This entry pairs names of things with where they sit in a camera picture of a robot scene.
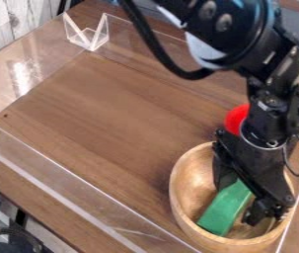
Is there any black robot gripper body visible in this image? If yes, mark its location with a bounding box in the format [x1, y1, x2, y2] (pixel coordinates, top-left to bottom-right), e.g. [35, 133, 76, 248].
[212, 127, 295, 208]

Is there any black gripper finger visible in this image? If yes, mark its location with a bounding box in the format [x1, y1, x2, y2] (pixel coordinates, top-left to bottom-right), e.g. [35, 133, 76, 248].
[212, 154, 237, 191]
[241, 198, 285, 226]

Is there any green rectangular block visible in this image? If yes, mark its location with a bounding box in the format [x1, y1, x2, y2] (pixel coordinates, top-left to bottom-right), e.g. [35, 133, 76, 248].
[196, 180, 251, 236]

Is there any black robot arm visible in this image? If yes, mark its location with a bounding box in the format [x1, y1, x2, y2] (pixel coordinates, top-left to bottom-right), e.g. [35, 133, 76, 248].
[152, 0, 299, 225]

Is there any brown wooden bowl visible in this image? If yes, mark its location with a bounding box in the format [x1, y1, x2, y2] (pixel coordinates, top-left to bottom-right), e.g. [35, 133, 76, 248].
[168, 142, 293, 253]

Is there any red toy strawberry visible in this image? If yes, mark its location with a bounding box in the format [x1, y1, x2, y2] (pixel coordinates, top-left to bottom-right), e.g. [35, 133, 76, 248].
[224, 104, 249, 135]

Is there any black equipment lower left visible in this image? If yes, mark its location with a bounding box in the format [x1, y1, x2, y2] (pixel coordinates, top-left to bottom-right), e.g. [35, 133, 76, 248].
[0, 221, 53, 253]

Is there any black cable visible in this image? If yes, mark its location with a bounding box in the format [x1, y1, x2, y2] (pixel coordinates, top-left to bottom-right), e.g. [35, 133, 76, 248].
[117, 0, 216, 81]

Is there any clear acrylic corner bracket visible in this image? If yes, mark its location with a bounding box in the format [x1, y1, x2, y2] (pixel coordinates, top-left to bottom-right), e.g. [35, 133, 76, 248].
[61, 13, 109, 51]

